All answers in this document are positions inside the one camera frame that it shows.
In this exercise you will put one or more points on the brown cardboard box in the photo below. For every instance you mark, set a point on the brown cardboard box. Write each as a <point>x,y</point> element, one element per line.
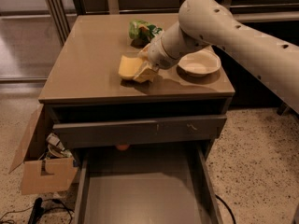
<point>41,175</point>

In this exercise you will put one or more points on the grey drawer cabinet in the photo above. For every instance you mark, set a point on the grey drawer cabinet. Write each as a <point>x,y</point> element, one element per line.
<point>84,85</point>

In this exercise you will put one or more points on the white paper bowl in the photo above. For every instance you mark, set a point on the white paper bowl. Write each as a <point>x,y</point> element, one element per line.
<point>200,63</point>

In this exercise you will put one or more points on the dark floor object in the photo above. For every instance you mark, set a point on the dark floor object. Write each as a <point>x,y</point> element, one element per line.
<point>283,108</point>

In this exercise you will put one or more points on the green chip bag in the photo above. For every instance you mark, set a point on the green chip bag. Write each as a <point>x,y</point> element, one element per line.
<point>143,31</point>

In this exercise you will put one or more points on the small orange object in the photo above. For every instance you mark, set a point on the small orange object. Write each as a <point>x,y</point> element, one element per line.
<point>122,147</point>

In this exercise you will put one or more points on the grey open middle drawer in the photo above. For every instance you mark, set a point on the grey open middle drawer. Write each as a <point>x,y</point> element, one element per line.
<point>146,184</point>

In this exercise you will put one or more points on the grey top drawer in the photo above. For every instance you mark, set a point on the grey top drawer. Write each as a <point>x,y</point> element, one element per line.
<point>140,131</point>

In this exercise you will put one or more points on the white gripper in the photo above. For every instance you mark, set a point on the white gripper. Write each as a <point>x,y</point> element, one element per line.
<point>157,55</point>

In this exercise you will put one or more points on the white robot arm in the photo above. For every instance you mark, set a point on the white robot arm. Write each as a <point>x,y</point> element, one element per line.
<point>205,22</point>

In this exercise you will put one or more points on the yellow sponge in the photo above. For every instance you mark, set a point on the yellow sponge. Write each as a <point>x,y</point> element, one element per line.
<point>129,67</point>

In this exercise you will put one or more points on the black power adapter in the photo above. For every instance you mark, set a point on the black power adapter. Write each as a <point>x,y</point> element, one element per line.
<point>37,210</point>

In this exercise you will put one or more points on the clutter inside cardboard box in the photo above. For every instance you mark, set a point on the clutter inside cardboard box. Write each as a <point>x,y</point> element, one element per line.
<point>55,149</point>

